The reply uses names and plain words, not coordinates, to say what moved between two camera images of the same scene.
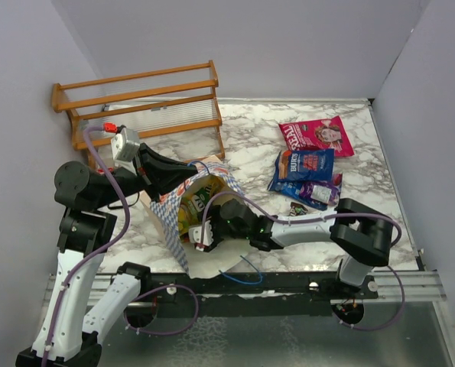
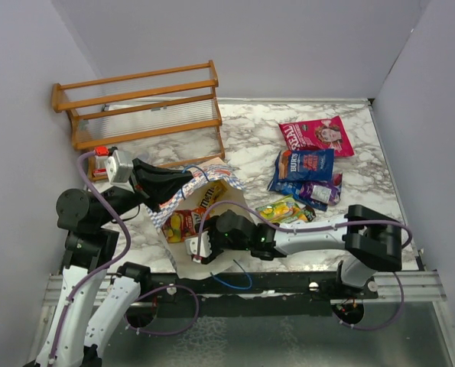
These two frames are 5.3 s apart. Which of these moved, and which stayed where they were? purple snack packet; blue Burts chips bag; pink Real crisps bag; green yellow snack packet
Moved: green yellow snack packet
Stayed: blue Burts chips bag; pink Real crisps bag; purple snack packet
